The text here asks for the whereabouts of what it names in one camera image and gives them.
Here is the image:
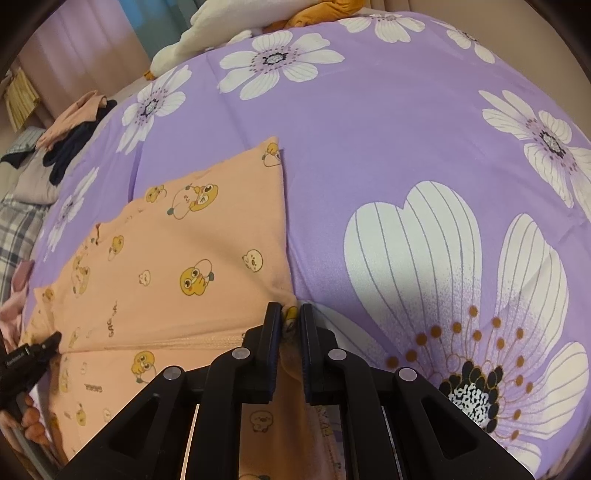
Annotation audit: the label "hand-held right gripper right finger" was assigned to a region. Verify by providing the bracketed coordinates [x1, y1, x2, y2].
[298, 302, 533, 480]

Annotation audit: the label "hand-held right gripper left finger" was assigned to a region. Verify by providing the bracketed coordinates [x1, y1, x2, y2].
[55, 302, 283, 480]

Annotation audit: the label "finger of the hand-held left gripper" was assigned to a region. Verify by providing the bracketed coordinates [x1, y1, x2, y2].
[28, 331, 62, 360]

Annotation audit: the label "peach duck print garment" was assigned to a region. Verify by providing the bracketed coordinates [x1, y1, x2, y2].
[21, 136, 342, 480]

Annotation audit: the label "pile of clothes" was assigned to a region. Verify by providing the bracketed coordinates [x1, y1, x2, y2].
[0, 99, 118, 186]

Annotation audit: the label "person's left hand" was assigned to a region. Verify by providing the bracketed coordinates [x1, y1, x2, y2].
[14, 392, 54, 446]

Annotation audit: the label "light pink cloth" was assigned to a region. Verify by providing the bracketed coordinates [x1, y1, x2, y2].
[0, 260, 35, 344]

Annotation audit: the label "grey plaid cloth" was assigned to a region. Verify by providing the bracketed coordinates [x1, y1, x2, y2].
[0, 191, 51, 296]

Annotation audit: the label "purple floral bed sheet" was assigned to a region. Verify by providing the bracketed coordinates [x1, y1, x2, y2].
[21, 11, 591, 480]

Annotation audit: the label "pink garment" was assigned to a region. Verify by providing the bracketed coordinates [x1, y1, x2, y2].
[36, 91, 118, 149]

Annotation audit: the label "yellow woven item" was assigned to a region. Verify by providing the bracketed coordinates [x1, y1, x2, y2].
[4, 68, 42, 134]

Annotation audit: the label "pink curtain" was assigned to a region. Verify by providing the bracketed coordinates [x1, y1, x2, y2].
[18, 0, 153, 118]

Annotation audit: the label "white plush toy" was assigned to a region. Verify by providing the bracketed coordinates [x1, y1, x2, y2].
[150, 0, 278, 77]

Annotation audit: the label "teal curtain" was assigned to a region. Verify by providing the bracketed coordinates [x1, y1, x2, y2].
[115, 0, 197, 63]

